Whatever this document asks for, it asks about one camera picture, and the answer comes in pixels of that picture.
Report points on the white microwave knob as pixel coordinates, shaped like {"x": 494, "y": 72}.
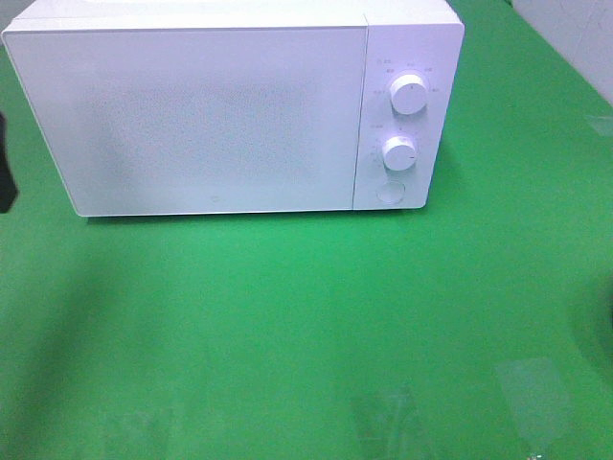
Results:
{"x": 399, "y": 154}
{"x": 408, "y": 93}

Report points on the white microwave door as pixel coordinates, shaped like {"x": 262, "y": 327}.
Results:
{"x": 173, "y": 122}

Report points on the white microwave oven body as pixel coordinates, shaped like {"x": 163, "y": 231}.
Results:
{"x": 402, "y": 36}

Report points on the round door release button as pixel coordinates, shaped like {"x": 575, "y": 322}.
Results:
{"x": 392, "y": 192}

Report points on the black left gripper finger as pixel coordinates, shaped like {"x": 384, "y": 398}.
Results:
{"x": 9, "y": 190}

